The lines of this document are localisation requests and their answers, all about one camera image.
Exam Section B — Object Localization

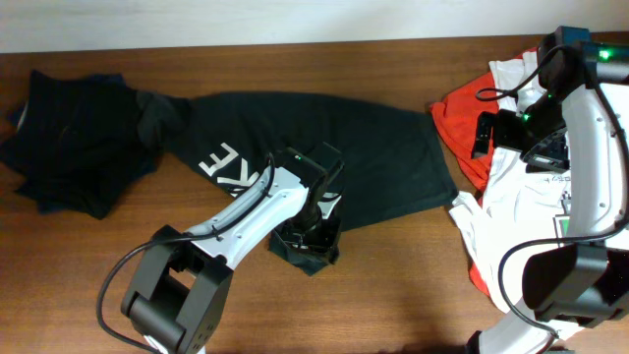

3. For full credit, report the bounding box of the black Nike t-shirt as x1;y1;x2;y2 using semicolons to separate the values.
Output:
137;91;457;234

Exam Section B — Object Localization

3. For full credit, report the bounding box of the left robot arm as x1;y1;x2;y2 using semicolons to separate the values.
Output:
121;144;344;354

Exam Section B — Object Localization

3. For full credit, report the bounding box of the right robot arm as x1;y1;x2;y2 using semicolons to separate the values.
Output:
465;26;628;353

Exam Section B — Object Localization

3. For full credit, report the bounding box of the red garment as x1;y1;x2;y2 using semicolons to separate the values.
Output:
430;50;538;309

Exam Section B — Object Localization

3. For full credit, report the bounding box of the white t-shirt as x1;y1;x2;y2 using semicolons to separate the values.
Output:
447;48;629;341

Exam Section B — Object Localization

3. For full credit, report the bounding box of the folded navy shirt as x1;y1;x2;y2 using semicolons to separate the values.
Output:
5;73;157;215

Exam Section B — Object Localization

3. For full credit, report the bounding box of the folded black shirt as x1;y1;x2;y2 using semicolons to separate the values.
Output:
0;69;170;220

